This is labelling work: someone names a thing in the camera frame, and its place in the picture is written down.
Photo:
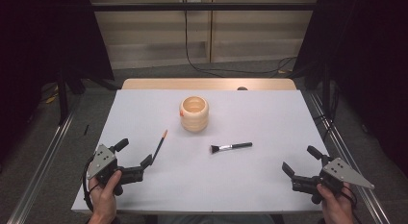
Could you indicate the metal floor rail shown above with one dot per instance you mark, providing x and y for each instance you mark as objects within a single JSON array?
[
  {"x": 340, "y": 144},
  {"x": 41, "y": 166}
]

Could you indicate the wooden table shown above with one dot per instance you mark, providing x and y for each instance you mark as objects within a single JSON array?
[{"x": 192, "y": 84}]

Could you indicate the black horizontal bar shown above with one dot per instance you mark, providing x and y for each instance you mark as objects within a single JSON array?
[{"x": 205, "y": 6}]

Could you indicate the white table board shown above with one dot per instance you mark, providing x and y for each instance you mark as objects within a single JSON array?
[{"x": 205, "y": 179}]

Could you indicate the person's left hand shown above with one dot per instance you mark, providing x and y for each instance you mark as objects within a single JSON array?
[{"x": 104, "y": 198}]

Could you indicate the black pencil with orange tip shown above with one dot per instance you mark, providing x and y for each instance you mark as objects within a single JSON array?
[{"x": 159, "y": 146}]

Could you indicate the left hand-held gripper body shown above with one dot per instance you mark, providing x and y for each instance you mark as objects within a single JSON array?
[{"x": 102, "y": 160}]

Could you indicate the black curtain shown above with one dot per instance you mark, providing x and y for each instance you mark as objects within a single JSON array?
[
  {"x": 38, "y": 41},
  {"x": 369, "y": 57}
]

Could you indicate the black makeup brush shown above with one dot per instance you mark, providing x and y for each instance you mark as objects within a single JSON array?
[{"x": 231, "y": 146}]

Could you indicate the black stand post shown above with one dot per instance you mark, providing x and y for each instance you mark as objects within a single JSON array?
[{"x": 62, "y": 99}]

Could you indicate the person's right hand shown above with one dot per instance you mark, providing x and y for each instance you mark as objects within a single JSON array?
[{"x": 335, "y": 208}]

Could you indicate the ribbed wooden cup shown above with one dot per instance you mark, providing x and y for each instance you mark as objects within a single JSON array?
[{"x": 194, "y": 115}]

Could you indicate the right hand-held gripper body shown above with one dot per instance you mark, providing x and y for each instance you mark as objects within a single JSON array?
[{"x": 340, "y": 174}]

